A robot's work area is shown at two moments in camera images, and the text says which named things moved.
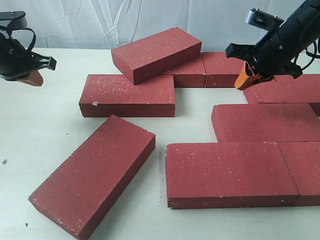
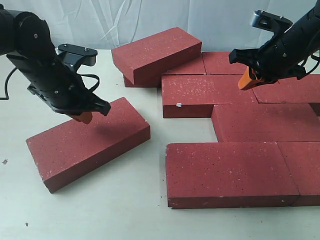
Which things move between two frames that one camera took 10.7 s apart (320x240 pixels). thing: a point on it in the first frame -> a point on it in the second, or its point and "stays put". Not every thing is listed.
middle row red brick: [266, 122] stays put
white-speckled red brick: [116, 94] -> [193, 96]
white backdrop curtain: [104, 24] stays put
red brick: [148, 57] stays put
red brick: [80, 190] -> [65, 154]
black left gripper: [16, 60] -> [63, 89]
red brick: [223, 175] stays put
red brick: [302, 158] stays put
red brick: [221, 71] stays put
